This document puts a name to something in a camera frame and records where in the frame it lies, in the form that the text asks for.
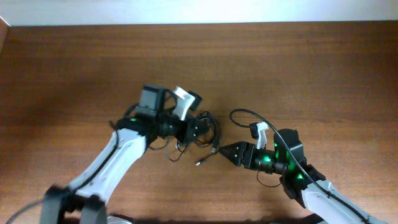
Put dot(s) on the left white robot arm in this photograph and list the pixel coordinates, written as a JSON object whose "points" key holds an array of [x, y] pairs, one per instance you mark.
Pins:
{"points": [[160, 113]]}

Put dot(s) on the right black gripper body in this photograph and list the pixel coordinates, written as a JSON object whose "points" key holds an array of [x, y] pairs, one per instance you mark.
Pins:
{"points": [[252, 162]]}

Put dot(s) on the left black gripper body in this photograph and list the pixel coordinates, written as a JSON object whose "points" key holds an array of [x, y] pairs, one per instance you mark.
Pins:
{"points": [[181, 132]]}

